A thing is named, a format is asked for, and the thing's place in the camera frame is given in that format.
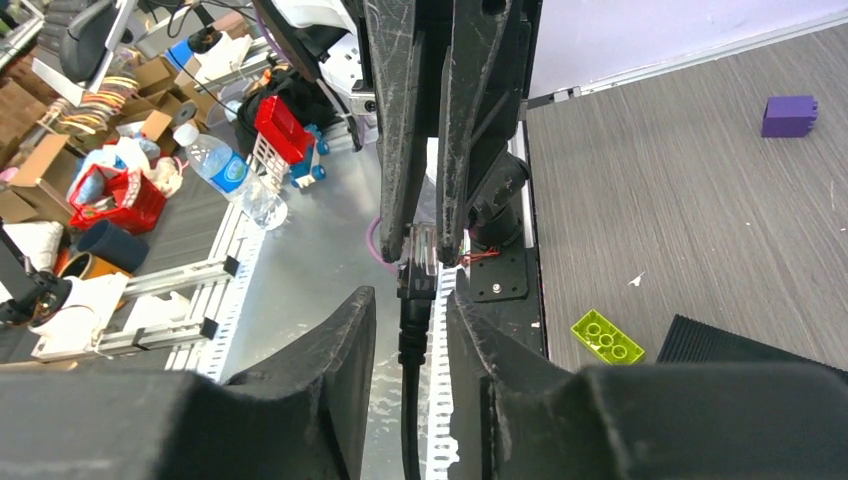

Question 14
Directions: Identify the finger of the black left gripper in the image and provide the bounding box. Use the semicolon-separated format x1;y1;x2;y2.
364;0;426;262
436;1;523;266

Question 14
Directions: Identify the clear plastic water bottle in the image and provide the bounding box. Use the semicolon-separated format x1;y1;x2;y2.
173;123;288;230

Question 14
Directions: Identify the green lego brick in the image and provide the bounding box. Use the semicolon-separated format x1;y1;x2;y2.
571;309;645;365

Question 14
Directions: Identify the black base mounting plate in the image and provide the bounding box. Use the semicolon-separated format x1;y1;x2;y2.
457;119;548;359

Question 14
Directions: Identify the purple block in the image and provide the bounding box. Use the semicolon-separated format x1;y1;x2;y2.
761;95;818;138

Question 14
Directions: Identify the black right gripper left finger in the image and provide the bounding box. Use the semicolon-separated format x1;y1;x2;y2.
222;286;376;479

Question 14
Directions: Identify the black ethernet cable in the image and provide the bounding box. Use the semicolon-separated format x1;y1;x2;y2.
396;223;440;480

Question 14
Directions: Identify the red and blue toy truck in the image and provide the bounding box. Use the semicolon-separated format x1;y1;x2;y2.
252;96;330;193

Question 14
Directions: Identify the cardboard boxes pile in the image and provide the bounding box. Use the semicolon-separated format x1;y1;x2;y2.
1;52;214;225

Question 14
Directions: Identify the red basket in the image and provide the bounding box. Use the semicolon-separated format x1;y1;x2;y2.
69;165;166;235

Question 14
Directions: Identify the black network switch box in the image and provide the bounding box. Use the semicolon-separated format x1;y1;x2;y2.
656;315;847;383

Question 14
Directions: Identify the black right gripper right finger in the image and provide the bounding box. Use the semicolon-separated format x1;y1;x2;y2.
447;292;573;479

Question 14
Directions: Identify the dark blue cylinder roll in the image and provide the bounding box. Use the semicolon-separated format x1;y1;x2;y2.
76;220;150;273

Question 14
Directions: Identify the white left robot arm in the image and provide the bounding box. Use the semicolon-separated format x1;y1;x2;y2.
337;1;542;266

